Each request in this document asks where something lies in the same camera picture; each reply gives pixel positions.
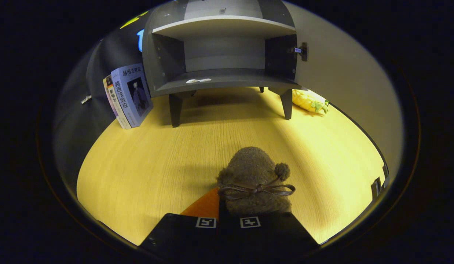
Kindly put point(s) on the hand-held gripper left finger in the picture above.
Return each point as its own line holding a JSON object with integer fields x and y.
{"x": 183, "y": 233}

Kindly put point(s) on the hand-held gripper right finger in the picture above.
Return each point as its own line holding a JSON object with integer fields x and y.
{"x": 278, "y": 234}

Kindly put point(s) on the brown fuzzy shoe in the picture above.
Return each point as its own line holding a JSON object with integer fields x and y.
{"x": 252, "y": 172}

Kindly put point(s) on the grey shoe cabinet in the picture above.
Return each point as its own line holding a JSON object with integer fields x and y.
{"x": 223, "y": 79}

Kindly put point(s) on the yellow plush toy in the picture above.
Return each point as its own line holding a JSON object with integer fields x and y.
{"x": 307, "y": 101}

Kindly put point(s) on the blue book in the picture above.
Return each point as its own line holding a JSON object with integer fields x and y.
{"x": 133, "y": 95}

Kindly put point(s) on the white book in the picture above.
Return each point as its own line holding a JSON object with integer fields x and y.
{"x": 113, "y": 102}

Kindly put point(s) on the white paper scrap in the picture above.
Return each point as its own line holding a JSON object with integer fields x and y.
{"x": 197, "y": 80}

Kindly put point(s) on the silver clip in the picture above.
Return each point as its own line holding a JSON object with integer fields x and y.
{"x": 86, "y": 99}

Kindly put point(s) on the black backdrop cloth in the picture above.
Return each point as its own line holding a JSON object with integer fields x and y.
{"x": 95, "y": 66}

